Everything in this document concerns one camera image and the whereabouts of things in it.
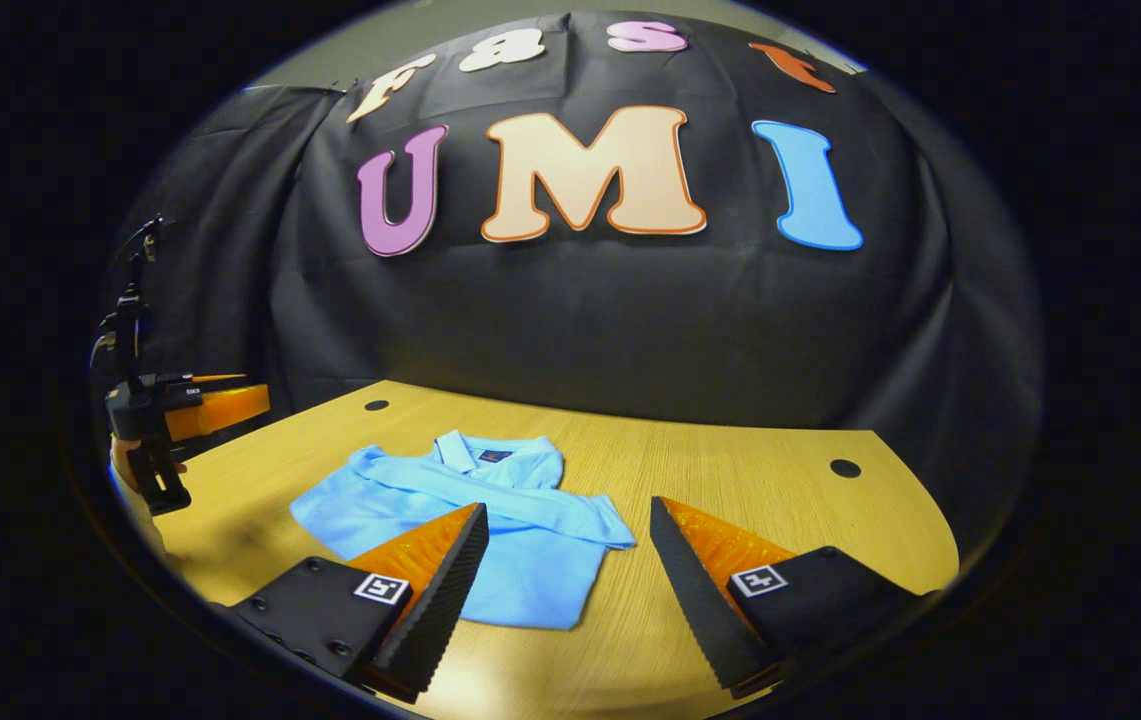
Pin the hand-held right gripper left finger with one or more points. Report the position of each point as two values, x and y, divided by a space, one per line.
430 610

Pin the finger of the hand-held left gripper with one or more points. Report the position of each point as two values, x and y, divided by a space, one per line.
220 410
215 380

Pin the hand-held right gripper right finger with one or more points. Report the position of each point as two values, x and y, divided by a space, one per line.
700 610

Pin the light blue T-shirt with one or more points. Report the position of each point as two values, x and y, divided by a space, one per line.
530 560

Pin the black backdrop cloth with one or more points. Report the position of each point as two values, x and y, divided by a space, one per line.
610 320

